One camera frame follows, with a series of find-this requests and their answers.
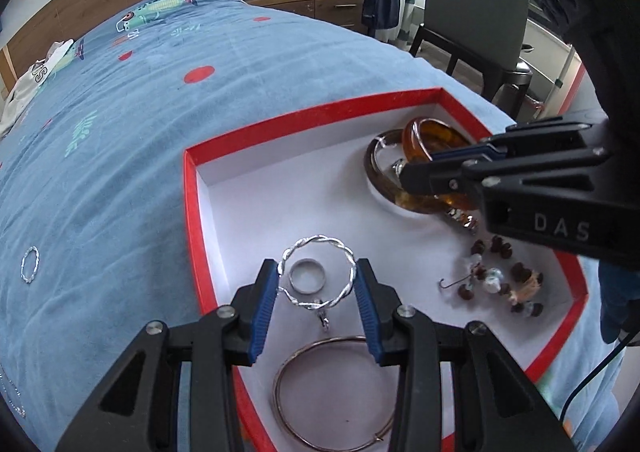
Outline plain small silver ring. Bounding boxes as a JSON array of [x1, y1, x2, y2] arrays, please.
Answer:
[[288, 259, 329, 294]]

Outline red and white box lid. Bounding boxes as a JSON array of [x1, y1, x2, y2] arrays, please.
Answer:
[[182, 86, 590, 452]]

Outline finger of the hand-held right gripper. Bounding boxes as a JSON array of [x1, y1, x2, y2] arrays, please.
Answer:
[[429, 114, 601, 163], [399, 145, 614, 195]]

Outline dark brown bangle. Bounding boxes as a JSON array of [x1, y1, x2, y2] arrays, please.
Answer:
[[363, 129, 451, 215]]

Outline silver bead necklace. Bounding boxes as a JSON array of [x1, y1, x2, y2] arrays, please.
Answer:
[[0, 366, 27, 418]]

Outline dark round bin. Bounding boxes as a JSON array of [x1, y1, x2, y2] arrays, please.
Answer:
[[499, 58, 534, 123]]

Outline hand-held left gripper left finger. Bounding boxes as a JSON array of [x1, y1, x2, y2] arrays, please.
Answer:
[[55, 259, 280, 452]]

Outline amber bangle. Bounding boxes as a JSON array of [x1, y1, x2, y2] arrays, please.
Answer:
[[402, 117, 486, 211]]

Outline white printed garment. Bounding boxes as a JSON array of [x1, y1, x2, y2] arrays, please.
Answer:
[[0, 38, 76, 138]]

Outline low wooden cabinet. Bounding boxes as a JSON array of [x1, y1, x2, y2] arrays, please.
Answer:
[[244, 0, 374, 35]]

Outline silver ring on bedspread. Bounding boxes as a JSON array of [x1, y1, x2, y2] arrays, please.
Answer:
[[20, 245, 41, 283]]

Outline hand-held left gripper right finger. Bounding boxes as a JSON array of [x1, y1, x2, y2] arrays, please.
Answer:
[[355, 257, 576, 452]]

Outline twisted silver bracelet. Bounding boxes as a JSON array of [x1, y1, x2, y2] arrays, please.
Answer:
[[276, 234, 359, 333]]

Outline brown beaded earring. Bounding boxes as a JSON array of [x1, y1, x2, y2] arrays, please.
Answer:
[[438, 239, 546, 319]]

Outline blue printed blanket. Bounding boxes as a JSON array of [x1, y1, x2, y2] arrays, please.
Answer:
[[0, 0, 640, 452]]

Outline silver wristwatch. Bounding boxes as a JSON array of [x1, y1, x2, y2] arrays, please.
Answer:
[[439, 206, 481, 233]]

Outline person's right hand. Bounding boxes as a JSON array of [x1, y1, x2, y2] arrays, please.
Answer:
[[598, 259, 640, 346]]

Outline thin black cable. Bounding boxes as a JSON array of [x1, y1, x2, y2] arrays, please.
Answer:
[[559, 331, 632, 426]]

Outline large thin silver bangle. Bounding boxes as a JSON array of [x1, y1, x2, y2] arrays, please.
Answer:
[[272, 335, 401, 452]]

